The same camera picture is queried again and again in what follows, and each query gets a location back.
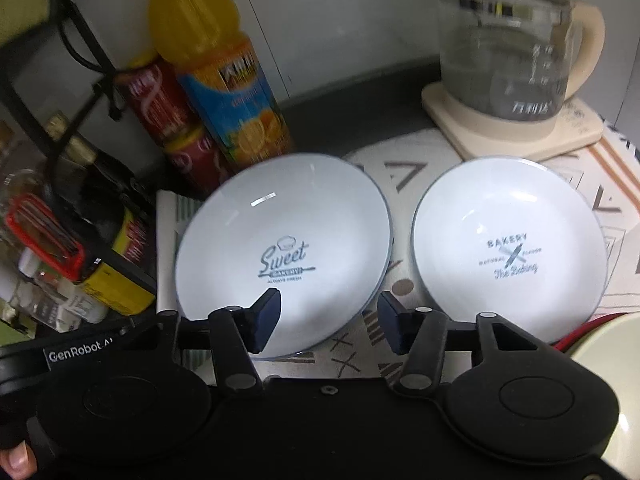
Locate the white plate Bakery print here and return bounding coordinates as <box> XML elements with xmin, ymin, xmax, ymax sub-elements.
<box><xmin>411</xmin><ymin>157</ymin><xmax>608</xmax><ymax>344</ymax></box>

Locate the white plate Sweet print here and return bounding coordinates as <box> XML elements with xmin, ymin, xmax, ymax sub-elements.
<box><xmin>175</xmin><ymin>154</ymin><xmax>393</xmax><ymax>359</ymax></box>

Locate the red and black bowl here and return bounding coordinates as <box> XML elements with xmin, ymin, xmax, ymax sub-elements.
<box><xmin>552</xmin><ymin>313</ymin><xmax>620</xmax><ymax>353</ymax></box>

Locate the pale green bowl front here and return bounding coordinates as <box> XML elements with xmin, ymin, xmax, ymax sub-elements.
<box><xmin>570</xmin><ymin>313</ymin><xmax>640</xmax><ymax>479</ymax></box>

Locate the person's left hand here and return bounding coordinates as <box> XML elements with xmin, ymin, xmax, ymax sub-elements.
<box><xmin>0</xmin><ymin>441</ymin><xmax>38</xmax><ymax>480</ymax></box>

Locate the red plastic-framed item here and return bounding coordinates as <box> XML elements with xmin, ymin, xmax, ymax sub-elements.
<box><xmin>4</xmin><ymin>193</ymin><xmax>86</xmax><ymax>282</ymax></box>

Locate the yellow-label dark sauce bottle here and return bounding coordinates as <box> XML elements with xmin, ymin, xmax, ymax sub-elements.
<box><xmin>44</xmin><ymin>133</ymin><xmax>155</xmax><ymax>316</ymax></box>

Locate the patterned fringed table cloth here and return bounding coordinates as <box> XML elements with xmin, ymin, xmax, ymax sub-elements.
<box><xmin>157</xmin><ymin>125</ymin><xmax>639</xmax><ymax>382</ymax></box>

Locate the red cola can lower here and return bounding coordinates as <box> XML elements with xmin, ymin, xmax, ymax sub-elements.
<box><xmin>164</xmin><ymin>126</ymin><xmax>234</xmax><ymax>196</ymax></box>

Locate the red cola can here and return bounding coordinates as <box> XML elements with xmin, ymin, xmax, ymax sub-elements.
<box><xmin>164</xmin><ymin>126</ymin><xmax>234</xmax><ymax>196</ymax></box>
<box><xmin>114</xmin><ymin>50</ymin><xmax>198</xmax><ymax>146</ymax></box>

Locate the cream kettle base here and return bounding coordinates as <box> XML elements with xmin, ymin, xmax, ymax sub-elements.
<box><xmin>421</xmin><ymin>82</ymin><xmax>604</xmax><ymax>162</ymax></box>

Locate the red cola can upper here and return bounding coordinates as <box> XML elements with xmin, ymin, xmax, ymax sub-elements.
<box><xmin>114</xmin><ymin>50</ymin><xmax>198</xmax><ymax>146</ymax></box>

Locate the black metal spice rack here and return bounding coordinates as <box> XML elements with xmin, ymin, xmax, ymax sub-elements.
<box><xmin>0</xmin><ymin>0</ymin><xmax>166</xmax><ymax>321</ymax></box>

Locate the orange juice bottle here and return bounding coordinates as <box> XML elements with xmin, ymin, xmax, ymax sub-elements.
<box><xmin>148</xmin><ymin>0</ymin><xmax>294</xmax><ymax>169</ymax></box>

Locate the glass electric kettle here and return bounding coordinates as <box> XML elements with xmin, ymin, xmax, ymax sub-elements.
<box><xmin>437</xmin><ymin>0</ymin><xmax>605</xmax><ymax>122</ymax></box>

